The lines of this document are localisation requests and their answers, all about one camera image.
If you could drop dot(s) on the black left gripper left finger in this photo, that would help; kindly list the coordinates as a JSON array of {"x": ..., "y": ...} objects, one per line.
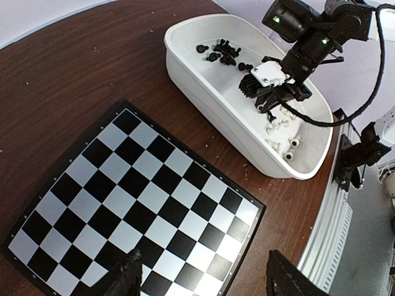
[{"x": 124, "y": 278}]

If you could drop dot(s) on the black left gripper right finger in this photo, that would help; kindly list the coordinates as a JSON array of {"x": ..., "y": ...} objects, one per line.
[{"x": 283, "y": 278}]

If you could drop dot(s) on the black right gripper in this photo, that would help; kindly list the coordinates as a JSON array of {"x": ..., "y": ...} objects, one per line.
[{"x": 271, "y": 97}]

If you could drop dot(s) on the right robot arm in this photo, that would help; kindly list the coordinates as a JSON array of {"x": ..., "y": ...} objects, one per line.
[{"x": 314, "y": 37}]

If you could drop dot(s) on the cluster of white chess pieces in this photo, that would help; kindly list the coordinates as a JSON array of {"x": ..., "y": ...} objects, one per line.
[{"x": 282, "y": 130}]

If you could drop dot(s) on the pile of black chess pieces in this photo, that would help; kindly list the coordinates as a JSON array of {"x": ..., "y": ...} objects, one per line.
[{"x": 227, "y": 54}]

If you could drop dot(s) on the white piece showing black base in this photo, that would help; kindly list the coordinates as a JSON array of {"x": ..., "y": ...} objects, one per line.
[{"x": 295, "y": 141}]

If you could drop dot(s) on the white plastic tub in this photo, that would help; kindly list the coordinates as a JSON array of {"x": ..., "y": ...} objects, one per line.
[{"x": 212, "y": 88}]

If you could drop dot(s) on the black white chessboard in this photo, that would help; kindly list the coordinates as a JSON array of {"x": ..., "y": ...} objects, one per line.
[{"x": 131, "y": 185}]

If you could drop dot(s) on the aluminium front rail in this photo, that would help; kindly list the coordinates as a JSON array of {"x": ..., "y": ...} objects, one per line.
[{"x": 322, "y": 255}]

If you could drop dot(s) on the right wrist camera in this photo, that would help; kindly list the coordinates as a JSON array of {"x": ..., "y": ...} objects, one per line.
[{"x": 263, "y": 77}]

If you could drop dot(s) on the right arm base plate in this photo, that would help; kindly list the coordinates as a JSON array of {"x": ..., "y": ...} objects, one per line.
[{"x": 371, "y": 148}]

